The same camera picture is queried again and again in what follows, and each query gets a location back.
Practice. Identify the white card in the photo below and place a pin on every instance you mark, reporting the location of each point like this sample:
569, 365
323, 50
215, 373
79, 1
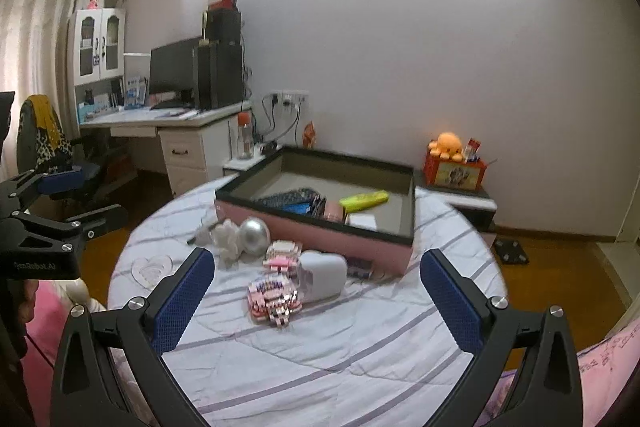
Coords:
361, 221

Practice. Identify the black computer monitor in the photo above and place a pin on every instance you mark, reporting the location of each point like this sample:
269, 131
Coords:
172, 69

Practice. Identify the black computer tower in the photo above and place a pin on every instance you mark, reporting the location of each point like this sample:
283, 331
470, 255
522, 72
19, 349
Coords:
220, 77

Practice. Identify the pink box with black rim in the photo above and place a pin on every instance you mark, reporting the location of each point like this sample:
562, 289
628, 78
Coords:
300, 227

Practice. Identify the white desk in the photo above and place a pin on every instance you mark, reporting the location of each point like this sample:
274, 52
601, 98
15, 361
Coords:
185, 157

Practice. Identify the pink bed sheet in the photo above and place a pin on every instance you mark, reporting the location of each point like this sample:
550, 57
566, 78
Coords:
590, 377

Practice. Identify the black remote control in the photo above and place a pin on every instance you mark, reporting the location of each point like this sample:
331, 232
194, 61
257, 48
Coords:
287, 198

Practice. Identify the black speaker box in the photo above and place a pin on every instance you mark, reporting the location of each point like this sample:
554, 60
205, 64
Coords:
225, 27

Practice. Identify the black bathroom scale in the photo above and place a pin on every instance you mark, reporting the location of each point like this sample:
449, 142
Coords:
511, 251

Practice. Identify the blue and white box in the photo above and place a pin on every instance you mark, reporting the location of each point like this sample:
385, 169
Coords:
136, 93

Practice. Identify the cream curtain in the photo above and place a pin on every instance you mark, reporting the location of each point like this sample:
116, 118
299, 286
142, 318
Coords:
35, 37

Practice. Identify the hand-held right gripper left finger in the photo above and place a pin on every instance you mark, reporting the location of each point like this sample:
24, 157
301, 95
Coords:
182, 302

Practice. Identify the yellow cloth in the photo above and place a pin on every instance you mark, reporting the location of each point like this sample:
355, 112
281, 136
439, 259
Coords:
45, 117

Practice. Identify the white wall socket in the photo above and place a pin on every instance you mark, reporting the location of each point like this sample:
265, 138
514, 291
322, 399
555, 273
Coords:
289, 99

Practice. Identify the blue patterned card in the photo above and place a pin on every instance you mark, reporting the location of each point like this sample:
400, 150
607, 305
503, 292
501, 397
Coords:
304, 210

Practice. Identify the person's left hand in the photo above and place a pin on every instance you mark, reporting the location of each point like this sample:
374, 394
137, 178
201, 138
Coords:
30, 302

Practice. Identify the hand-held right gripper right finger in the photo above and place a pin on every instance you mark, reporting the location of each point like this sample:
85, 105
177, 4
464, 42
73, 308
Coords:
450, 302

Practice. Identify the low black cabinet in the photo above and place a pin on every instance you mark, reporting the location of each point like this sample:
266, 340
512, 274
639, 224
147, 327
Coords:
475, 207

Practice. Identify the white fluffy toy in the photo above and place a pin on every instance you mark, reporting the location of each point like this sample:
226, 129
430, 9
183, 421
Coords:
225, 239

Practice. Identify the white rounded device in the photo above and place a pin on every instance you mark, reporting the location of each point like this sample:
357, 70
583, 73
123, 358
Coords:
322, 277

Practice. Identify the clear bottle with red cap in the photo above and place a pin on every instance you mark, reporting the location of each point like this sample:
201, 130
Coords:
244, 139

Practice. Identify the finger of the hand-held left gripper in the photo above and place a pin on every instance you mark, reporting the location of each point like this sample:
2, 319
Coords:
95, 222
60, 182

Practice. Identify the white glass door cabinet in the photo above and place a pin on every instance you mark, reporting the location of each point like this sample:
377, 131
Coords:
97, 16

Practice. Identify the leopard print cloth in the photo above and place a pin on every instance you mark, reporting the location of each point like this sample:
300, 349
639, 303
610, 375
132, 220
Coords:
55, 149

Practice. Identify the small dark packet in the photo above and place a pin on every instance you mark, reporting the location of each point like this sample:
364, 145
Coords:
360, 268

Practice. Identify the red storage box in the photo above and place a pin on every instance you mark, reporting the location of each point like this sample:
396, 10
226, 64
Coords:
455, 174

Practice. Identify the black office chair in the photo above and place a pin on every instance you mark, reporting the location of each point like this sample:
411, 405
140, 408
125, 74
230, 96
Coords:
100, 172

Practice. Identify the orange octopus plush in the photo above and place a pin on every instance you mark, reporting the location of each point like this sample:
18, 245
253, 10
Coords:
446, 147

